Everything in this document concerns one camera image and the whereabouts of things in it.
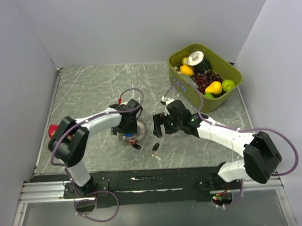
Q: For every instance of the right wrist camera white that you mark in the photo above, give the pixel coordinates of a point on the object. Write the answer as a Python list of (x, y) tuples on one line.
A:
[(166, 101)]

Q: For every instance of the large metal keyring with keys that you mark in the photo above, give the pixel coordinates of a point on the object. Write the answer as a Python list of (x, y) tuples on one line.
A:
[(139, 135)]

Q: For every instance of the yellow pear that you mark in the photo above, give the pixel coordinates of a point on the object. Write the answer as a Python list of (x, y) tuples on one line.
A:
[(214, 88)]

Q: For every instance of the dark red grapes bunch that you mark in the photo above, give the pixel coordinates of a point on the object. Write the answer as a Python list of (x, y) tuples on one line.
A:
[(205, 79)]

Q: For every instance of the orange fruit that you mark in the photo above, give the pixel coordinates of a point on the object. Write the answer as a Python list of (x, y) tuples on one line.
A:
[(187, 70)]

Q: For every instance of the red key tag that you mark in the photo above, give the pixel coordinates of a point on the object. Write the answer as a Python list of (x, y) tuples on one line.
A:
[(133, 141)]

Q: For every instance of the green lime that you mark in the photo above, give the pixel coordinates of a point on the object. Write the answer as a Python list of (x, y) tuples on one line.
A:
[(228, 85)]

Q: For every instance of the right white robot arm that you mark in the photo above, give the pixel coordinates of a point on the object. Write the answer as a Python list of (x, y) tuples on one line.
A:
[(259, 155)]

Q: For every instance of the black can with white lid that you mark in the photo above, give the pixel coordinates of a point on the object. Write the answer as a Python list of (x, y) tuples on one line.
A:
[(199, 62)]

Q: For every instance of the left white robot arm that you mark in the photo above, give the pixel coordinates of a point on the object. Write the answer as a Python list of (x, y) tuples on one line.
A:
[(69, 140)]

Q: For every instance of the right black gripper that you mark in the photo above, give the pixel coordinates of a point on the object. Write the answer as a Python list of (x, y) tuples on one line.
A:
[(161, 119)]

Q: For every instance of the black-headed key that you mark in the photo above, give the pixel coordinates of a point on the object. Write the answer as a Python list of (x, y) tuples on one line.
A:
[(134, 146), (154, 151)]

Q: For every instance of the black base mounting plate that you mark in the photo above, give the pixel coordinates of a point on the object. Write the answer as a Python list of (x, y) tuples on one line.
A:
[(153, 186)]

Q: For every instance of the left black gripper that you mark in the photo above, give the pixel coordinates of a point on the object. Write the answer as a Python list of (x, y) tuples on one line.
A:
[(131, 128)]

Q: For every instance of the loose black-headed key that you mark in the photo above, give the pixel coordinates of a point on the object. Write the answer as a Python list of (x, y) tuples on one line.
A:
[(154, 151)]

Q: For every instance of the red dragon fruit toy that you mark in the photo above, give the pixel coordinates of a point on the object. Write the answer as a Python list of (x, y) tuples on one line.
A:
[(52, 129)]

